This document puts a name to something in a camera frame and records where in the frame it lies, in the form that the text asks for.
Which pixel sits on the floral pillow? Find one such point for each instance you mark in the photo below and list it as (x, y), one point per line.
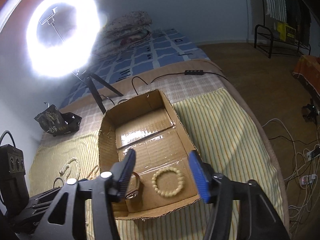
(123, 32)

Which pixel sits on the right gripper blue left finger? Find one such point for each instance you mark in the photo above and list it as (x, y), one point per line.
(121, 174)

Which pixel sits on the yellow crate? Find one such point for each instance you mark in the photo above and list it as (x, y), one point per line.
(286, 33)

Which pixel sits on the checkered beige bed cover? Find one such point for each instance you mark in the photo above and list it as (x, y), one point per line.
(178, 81)

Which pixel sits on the brown leather strap watch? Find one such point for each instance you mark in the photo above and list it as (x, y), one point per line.
(135, 189)

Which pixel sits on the black clothes rack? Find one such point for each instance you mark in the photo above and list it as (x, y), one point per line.
(267, 39)

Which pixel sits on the bright ring light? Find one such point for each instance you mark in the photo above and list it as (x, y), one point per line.
(60, 36)

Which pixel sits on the black snack bag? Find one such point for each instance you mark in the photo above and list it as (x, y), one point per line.
(53, 122)

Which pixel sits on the white power strip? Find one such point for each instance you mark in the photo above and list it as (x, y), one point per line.
(313, 154)

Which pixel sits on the yellow striped bed sheet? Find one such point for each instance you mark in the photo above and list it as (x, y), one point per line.
(224, 135)

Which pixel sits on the orange cloth covered box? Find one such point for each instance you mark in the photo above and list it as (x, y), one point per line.
(308, 67)

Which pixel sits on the open cardboard box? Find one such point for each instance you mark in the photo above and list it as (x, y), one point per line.
(148, 124)

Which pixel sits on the white striped hanging towel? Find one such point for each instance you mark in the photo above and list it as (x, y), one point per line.
(275, 0)

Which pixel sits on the black device on floor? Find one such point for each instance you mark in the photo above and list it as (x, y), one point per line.
(310, 113)

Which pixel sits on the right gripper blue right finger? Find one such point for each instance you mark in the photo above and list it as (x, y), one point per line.
(201, 176)

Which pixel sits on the dark hanging clothes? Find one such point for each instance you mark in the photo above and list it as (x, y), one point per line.
(298, 17)

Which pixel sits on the blue patterned blanket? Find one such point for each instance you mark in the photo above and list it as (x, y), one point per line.
(164, 47)

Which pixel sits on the dark metal bangle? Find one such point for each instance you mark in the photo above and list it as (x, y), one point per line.
(58, 182)

